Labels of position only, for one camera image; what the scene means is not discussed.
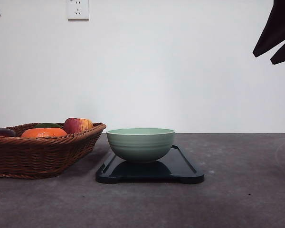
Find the green fruit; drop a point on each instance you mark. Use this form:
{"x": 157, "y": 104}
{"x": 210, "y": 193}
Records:
{"x": 47, "y": 125}

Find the dark green rectangular tray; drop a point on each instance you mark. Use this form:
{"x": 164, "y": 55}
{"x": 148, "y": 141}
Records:
{"x": 174, "y": 167}

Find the white wall socket left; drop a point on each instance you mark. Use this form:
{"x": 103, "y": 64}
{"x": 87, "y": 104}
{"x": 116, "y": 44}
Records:
{"x": 77, "y": 11}

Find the red yellow apple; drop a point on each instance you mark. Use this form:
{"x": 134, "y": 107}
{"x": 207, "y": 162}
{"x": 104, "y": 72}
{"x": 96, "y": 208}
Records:
{"x": 74, "y": 125}

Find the orange fruit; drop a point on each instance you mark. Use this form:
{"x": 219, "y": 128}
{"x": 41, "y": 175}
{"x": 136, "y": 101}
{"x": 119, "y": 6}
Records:
{"x": 44, "y": 132}

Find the light green bowl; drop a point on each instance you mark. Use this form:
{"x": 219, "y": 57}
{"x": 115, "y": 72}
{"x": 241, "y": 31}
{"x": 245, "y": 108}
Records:
{"x": 140, "y": 144}

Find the brown wicker basket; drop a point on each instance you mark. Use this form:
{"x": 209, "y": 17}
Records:
{"x": 23, "y": 157}

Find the dark purple fruit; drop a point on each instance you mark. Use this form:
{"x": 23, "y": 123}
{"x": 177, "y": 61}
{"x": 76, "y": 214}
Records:
{"x": 6, "y": 132}

